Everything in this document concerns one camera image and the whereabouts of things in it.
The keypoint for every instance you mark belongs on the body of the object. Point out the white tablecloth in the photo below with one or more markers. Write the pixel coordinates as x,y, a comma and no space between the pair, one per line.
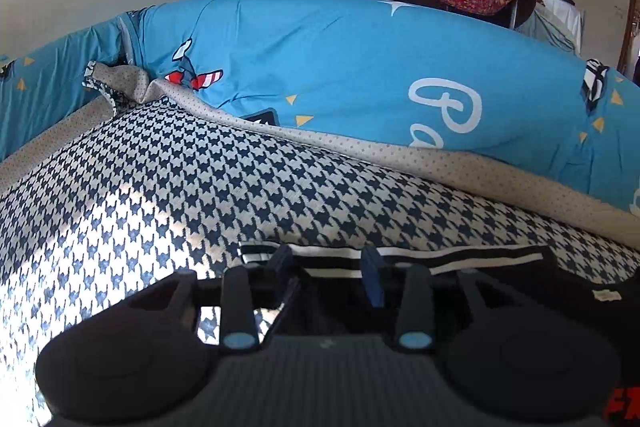
565,17

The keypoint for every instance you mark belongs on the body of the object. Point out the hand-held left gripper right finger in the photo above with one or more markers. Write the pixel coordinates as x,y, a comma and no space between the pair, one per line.
374,279

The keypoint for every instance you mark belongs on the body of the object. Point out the grey pillow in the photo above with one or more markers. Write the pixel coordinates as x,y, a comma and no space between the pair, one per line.
542,32

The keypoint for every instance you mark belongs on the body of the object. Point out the black pants with white stripes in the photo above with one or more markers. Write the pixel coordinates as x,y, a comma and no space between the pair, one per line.
560,297

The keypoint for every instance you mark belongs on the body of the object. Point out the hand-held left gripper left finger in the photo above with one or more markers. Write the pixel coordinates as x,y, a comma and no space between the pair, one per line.
282,267

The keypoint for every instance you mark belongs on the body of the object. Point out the brown wooden door frame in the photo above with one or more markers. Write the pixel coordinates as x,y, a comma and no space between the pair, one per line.
627,37

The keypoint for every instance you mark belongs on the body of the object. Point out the houndstooth bed mat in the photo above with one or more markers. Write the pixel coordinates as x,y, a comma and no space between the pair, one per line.
125,207

